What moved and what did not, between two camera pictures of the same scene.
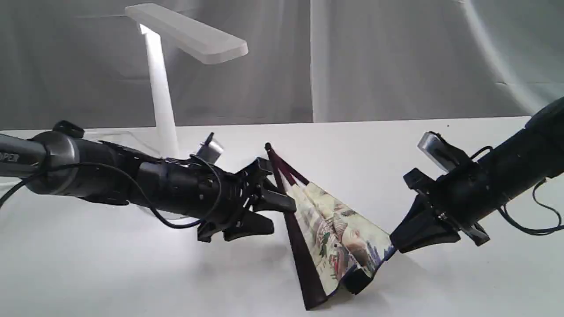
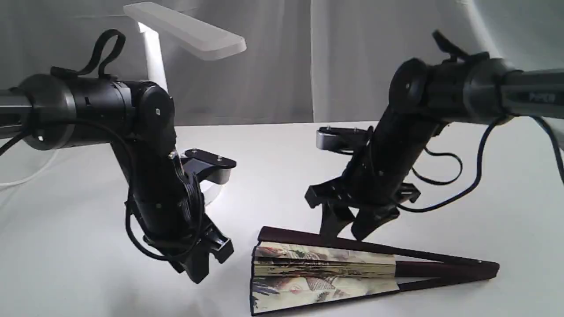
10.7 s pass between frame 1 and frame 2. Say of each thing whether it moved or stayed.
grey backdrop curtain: stayed
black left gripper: moved
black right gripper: moved
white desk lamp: stayed
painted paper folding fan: moved
